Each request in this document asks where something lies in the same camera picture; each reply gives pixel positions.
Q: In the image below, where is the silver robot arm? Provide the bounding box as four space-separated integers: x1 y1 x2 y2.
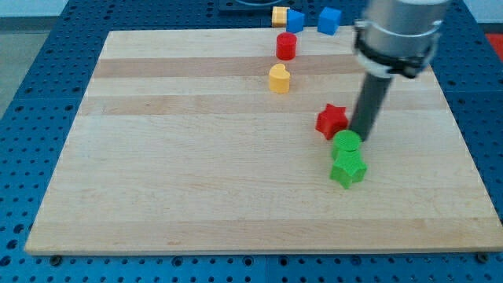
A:
349 0 450 141

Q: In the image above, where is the yellow heart block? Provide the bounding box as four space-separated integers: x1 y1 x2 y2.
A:
269 63 291 94

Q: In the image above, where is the red star block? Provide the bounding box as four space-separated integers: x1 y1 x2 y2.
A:
315 104 349 140

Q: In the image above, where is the blue pentagon block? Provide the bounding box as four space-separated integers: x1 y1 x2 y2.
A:
286 9 305 33

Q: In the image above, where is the blue cube block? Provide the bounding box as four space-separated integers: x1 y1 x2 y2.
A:
318 7 342 35

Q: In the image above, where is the wooden board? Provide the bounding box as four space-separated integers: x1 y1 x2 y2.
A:
25 27 502 255

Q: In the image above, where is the green cylinder block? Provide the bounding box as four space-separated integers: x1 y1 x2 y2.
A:
331 130 362 159

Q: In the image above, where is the red cylinder block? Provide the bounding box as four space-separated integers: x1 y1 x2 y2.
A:
276 32 297 61

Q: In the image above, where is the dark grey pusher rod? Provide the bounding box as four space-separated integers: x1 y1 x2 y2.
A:
348 72 392 141

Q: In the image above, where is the green star block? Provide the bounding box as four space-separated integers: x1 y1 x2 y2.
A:
329 150 367 189

